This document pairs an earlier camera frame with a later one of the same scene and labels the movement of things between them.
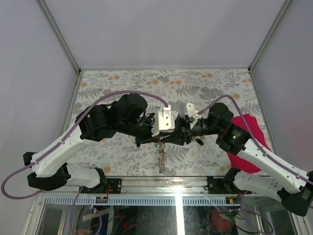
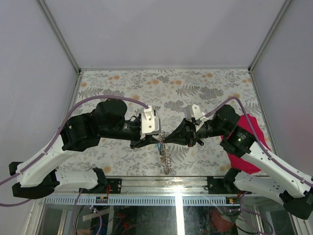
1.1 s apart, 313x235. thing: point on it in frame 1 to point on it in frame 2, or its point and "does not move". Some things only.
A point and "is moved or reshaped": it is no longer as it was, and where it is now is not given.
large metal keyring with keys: [162, 153] is moved or reshaped
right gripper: [184, 132] does not move
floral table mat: [116, 155] does not move
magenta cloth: [237, 162] does not move
